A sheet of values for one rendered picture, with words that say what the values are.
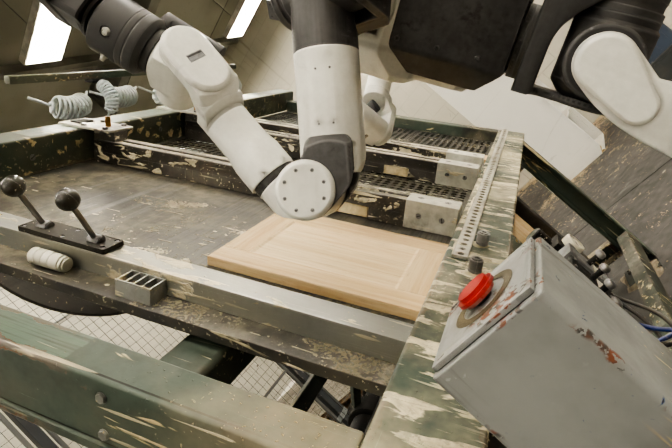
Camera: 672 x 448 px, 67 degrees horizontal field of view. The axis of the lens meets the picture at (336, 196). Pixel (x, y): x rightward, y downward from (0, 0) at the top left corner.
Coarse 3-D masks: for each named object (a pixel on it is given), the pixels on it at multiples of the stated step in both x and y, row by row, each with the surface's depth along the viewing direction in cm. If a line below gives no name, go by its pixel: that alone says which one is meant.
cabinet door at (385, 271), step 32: (288, 224) 112; (320, 224) 114; (352, 224) 116; (224, 256) 94; (256, 256) 95; (288, 256) 97; (320, 256) 99; (352, 256) 100; (384, 256) 101; (416, 256) 102; (320, 288) 87; (352, 288) 87; (384, 288) 88; (416, 288) 89
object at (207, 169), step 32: (96, 128) 146; (128, 128) 151; (96, 160) 151; (128, 160) 147; (160, 160) 142; (192, 160) 139; (224, 160) 139; (384, 192) 125; (416, 224) 120; (448, 224) 117
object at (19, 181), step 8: (8, 176) 84; (16, 176) 85; (0, 184) 84; (8, 184) 83; (16, 184) 84; (24, 184) 85; (8, 192) 84; (16, 192) 84; (24, 200) 87; (32, 208) 89; (40, 216) 91; (40, 224) 92; (48, 224) 92
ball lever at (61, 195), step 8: (64, 192) 80; (72, 192) 81; (56, 200) 80; (64, 200) 80; (72, 200) 80; (80, 200) 82; (64, 208) 80; (72, 208) 81; (80, 216) 84; (88, 224) 86; (88, 232) 87; (88, 240) 88; (96, 240) 88; (104, 240) 89
